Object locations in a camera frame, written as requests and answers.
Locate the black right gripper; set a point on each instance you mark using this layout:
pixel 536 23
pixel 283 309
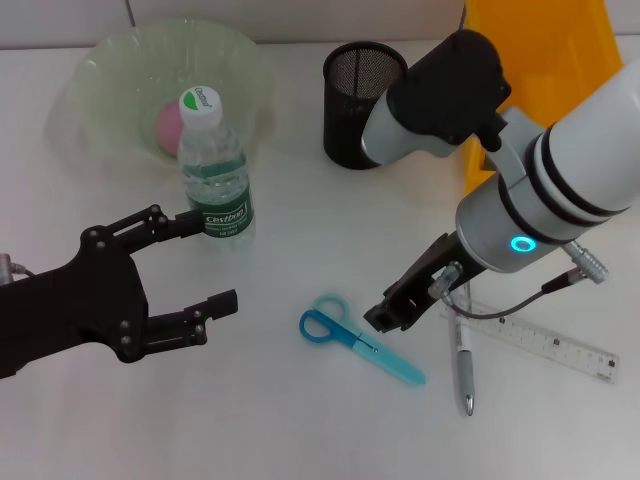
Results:
pixel 430 280

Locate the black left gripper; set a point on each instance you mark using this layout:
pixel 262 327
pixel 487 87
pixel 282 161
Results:
pixel 75 310

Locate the blue scissors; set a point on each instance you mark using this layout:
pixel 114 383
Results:
pixel 360 345

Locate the clear water bottle green label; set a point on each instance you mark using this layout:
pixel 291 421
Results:
pixel 217 190

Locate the pink peach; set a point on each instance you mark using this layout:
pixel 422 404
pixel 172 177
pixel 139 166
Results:
pixel 167 127

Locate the white grey ballpoint pen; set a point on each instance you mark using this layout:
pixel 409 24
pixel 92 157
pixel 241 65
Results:
pixel 463 365

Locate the clear plastic ruler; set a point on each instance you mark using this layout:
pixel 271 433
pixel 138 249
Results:
pixel 540 340

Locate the black mesh pen holder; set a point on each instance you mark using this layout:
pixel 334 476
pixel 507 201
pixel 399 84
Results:
pixel 345 125

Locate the pale green glass fruit plate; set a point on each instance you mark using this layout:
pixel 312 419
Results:
pixel 125 65

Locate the yellow plastic bin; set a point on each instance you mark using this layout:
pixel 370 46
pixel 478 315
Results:
pixel 550 50

